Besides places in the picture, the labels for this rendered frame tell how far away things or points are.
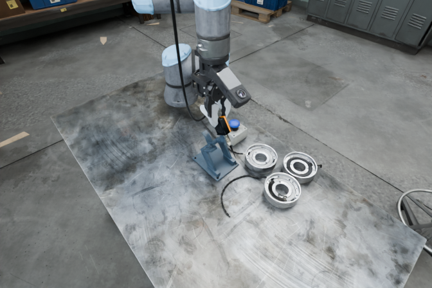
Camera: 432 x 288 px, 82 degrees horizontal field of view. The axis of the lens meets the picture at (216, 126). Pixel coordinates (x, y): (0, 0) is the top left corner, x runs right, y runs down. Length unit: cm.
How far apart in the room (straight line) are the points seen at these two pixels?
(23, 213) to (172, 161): 135
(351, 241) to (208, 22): 65
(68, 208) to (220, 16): 163
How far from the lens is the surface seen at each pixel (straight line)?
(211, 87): 61
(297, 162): 87
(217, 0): 53
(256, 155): 87
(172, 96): 107
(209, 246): 72
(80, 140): 106
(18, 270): 186
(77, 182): 203
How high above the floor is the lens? 147
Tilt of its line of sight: 43 degrees down
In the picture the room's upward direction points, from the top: straight up
